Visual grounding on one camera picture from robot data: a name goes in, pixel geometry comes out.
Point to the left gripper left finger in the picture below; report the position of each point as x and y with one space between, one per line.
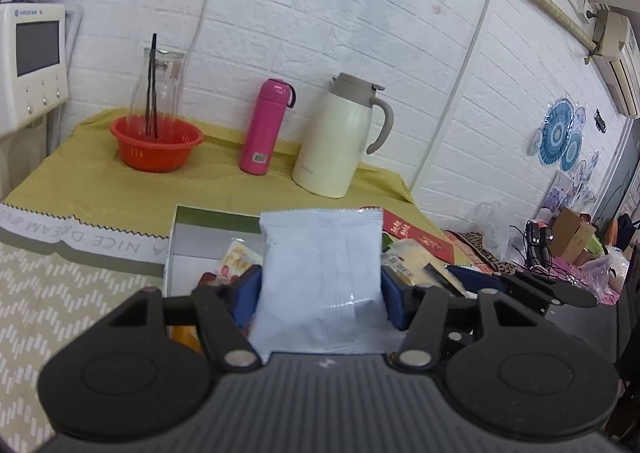
223 313

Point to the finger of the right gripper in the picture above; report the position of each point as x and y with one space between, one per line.
474 281

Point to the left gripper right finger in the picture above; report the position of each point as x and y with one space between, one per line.
420 312

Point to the orange cartoon snack packet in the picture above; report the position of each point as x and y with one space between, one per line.
238 259

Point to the beige cracker packet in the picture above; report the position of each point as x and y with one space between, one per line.
416 266

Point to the pale blue snack packet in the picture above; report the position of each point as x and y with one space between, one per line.
323 330

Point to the green cardboard box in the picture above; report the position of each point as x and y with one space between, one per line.
210 242

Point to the red envelope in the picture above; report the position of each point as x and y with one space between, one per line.
398 228

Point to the brown cardboard box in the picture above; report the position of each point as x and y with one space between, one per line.
571 234

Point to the yellow tablecloth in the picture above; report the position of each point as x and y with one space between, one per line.
85 186

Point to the pink thermos bottle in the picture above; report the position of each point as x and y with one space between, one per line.
274 98

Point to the cream thermal jug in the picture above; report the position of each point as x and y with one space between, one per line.
350 121

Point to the red plastic basket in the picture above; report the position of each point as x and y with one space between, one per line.
165 154

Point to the black chopsticks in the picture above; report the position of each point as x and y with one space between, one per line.
150 115

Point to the glass carafe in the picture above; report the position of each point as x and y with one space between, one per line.
168 85

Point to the white water dispenser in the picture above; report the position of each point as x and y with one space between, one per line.
33 70

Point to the blue round wall decoration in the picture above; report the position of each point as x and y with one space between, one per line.
555 131

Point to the wall air conditioner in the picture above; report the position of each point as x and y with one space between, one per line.
617 58

